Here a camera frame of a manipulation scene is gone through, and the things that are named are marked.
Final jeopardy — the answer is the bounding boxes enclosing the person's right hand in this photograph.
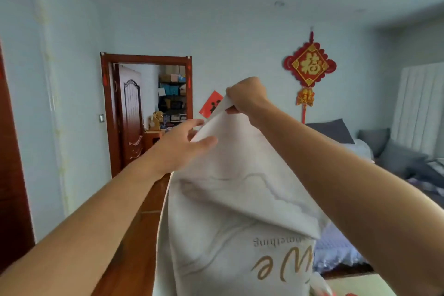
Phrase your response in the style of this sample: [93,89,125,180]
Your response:
[224,76,274,125]

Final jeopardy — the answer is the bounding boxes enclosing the person's left hand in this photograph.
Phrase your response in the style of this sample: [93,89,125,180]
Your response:
[149,118,219,177]

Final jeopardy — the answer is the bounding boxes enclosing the plain white tablecloth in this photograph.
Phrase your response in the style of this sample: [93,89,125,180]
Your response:
[152,94,334,296]

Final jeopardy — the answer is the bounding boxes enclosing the person's left forearm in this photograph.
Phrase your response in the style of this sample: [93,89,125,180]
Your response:
[0,157,168,296]

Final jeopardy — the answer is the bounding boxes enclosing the person's right forearm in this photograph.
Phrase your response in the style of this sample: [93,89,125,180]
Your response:
[249,98,444,296]

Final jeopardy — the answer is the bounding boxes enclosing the orange brown wooden cabinet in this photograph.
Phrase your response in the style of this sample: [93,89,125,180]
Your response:
[143,128,166,151]

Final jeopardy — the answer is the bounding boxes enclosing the golden figurine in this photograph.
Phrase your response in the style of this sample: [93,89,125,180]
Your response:
[149,110,165,131]

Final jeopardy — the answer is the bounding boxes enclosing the red diamond paper poster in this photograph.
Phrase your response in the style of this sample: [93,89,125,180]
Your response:
[198,90,225,120]

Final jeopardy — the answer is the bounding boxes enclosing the cluttered storage shelf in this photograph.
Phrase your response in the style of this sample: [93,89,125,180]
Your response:
[158,64,189,123]

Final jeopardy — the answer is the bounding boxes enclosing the brown panelled inner door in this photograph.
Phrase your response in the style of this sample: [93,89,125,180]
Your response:
[113,63,147,169]

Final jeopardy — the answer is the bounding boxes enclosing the red gold knot decoration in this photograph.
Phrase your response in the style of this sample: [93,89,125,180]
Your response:
[282,30,338,125]

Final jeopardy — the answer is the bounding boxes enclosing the grey pillow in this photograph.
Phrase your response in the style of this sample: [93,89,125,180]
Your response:
[356,127,392,158]
[304,118,356,145]
[376,137,430,179]

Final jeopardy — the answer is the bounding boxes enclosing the dark brown wooden door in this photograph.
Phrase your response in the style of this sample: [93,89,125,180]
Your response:
[0,39,36,274]

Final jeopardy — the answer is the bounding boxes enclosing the purple quilted sofa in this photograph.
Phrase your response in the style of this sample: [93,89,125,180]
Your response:
[311,139,444,275]

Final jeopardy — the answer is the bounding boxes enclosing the cream marble table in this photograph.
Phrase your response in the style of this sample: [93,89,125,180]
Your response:
[325,272,397,296]

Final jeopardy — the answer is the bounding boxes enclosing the red brown doorway frame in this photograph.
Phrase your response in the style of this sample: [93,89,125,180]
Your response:
[99,52,194,179]

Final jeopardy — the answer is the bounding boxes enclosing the white wall radiator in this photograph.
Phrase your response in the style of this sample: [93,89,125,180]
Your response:
[389,61,444,158]

